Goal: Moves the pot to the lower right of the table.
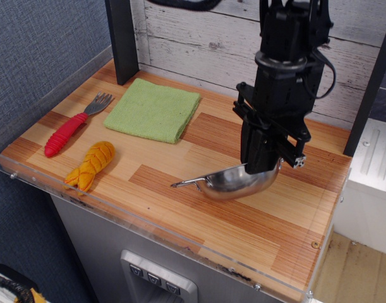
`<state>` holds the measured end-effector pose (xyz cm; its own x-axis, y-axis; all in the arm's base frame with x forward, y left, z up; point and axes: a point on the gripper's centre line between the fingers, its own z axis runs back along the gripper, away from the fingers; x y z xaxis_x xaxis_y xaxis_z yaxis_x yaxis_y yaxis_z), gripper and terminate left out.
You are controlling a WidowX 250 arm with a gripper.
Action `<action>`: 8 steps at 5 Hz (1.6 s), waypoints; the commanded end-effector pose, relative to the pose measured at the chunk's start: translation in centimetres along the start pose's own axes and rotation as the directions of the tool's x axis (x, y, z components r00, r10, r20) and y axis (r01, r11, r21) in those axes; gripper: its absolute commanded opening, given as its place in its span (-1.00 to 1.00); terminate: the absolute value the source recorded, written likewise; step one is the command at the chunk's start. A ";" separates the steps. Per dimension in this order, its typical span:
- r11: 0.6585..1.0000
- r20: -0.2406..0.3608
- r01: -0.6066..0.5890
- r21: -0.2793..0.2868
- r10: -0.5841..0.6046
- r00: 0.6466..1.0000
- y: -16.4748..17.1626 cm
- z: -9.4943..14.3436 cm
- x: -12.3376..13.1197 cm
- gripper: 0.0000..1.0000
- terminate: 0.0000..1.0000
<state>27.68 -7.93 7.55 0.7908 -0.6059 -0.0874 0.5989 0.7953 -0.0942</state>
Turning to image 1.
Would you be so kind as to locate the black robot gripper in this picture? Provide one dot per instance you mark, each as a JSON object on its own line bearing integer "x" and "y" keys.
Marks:
{"x": 273, "y": 111}

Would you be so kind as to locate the small steel frying pan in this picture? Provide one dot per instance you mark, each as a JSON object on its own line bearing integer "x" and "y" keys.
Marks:
{"x": 233, "y": 182}

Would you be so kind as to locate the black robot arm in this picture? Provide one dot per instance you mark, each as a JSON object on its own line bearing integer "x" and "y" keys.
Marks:
{"x": 294, "y": 29}

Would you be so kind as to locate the white plastic sink unit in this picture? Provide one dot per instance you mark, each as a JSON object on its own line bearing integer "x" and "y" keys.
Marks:
{"x": 360, "y": 214}

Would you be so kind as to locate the green folded cloth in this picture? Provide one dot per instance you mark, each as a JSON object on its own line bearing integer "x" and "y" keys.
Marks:
{"x": 153, "y": 112}

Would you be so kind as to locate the orange plush shrimp toy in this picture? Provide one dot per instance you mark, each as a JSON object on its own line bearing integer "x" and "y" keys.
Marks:
{"x": 97, "y": 158}

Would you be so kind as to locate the grey cabinet with dispenser panel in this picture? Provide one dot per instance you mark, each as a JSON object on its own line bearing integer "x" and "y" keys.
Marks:
{"x": 126, "y": 265}

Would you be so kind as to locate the clear acrylic table guard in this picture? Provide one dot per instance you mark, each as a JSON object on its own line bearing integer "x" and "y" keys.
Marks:
{"x": 266, "y": 238}

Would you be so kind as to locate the yellow black object bottom left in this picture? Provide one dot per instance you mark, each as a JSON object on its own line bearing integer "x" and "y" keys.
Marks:
{"x": 11, "y": 291}

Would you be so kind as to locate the black vertical post right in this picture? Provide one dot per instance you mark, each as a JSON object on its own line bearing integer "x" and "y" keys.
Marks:
{"x": 367, "y": 102}

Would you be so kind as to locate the black vertical post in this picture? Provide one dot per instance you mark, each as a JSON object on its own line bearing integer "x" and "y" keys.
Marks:
{"x": 367, "y": 102}
{"x": 121, "y": 29}

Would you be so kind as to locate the black vertical post left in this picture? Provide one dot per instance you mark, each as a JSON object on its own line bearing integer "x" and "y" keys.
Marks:
{"x": 121, "y": 29}

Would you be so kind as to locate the red handled toy fork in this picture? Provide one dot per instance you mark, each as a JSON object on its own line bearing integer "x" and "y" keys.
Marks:
{"x": 59, "y": 139}

